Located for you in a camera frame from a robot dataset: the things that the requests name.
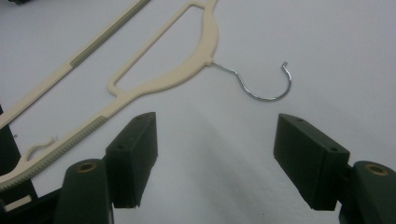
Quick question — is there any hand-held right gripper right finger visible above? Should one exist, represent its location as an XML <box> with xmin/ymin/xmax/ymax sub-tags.
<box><xmin>273</xmin><ymin>113</ymin><xmax>351</xmax><ymax>212</ymax></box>

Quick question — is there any cream plastic clothes hanger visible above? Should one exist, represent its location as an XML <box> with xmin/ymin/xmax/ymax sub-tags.
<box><xmin>0</xmin><ymin>0</ymin><xmax>293</xmax><ymax>192</ymax></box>

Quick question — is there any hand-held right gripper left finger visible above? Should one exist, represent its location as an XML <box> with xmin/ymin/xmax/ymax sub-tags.
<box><xmin>105</xmin><ymin>111</ymin><xmax>159</xmax><ymax>209</ymax></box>

